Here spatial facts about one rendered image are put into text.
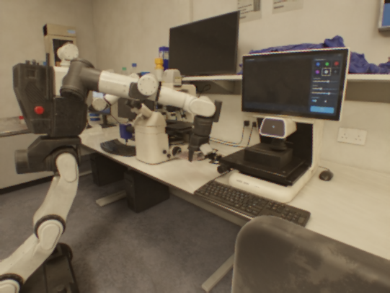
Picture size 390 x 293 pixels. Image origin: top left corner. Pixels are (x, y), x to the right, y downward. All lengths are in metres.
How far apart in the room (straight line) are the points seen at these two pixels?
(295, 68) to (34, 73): 1.06
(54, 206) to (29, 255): 0.28
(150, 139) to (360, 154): 1.21
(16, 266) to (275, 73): 1.52
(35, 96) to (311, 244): 1.03
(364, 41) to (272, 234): 1.40
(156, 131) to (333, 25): 1.26
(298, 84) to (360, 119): 0.59
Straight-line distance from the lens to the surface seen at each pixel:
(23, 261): 1.40
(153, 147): 1.24
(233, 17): 1.69
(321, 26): 1.69
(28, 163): 1.17
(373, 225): 0.94
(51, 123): 1.08
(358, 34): 1.64
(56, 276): 1.53
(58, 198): 1.24
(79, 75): 0.93
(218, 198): 0.87
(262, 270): 0.45
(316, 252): 0.38
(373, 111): 1.47
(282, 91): 1.02
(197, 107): 0.89
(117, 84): 0.90
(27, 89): 1.06
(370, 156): 1.51
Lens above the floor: 1.19
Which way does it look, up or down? 16 degrees down
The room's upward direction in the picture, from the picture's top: straight up
